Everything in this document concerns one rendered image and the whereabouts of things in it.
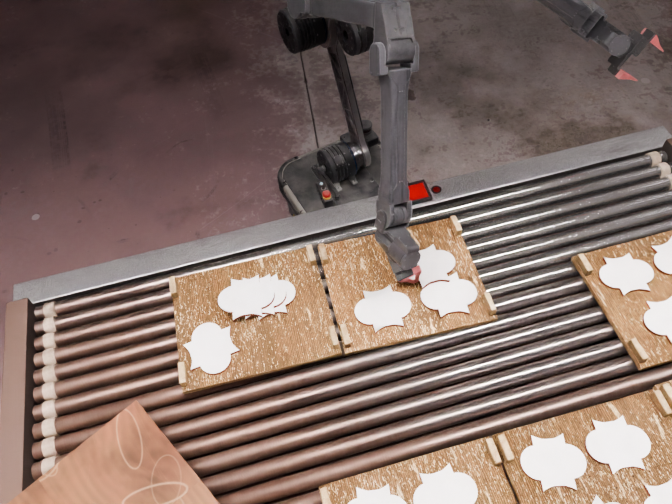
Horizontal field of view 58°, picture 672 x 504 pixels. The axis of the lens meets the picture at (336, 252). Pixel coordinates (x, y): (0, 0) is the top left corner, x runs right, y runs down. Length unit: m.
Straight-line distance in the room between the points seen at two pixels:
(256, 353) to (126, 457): 0.39
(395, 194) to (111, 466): 0.87
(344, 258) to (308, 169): 1.23
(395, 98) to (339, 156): 1.33
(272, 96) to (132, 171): 0.91
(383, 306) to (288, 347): 0.27
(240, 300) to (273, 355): 0.18
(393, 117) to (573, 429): 0.83
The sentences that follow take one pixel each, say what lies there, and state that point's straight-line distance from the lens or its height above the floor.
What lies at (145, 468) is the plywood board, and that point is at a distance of 1.44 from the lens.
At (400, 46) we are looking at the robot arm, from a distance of 1.40.
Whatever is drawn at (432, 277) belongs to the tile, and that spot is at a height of 0.96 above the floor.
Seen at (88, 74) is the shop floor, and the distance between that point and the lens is 4.19.
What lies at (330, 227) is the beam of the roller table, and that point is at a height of 0.91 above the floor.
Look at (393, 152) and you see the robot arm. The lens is 1.42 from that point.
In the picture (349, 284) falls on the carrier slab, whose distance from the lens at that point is 1.67.
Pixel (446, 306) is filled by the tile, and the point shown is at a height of 0.95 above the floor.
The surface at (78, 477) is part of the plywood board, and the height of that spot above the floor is 1.04.
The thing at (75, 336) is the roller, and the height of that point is 0.91.
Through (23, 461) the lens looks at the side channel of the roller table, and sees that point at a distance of 1.67.
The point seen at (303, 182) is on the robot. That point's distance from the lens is 2.85.
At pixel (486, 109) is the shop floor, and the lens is 3.58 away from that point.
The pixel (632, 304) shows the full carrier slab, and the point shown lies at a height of 0.94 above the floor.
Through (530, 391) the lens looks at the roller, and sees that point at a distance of 1.60.
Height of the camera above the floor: 2.35
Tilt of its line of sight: 55 degrees down
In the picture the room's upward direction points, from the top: 5 degrees counter-clockwise
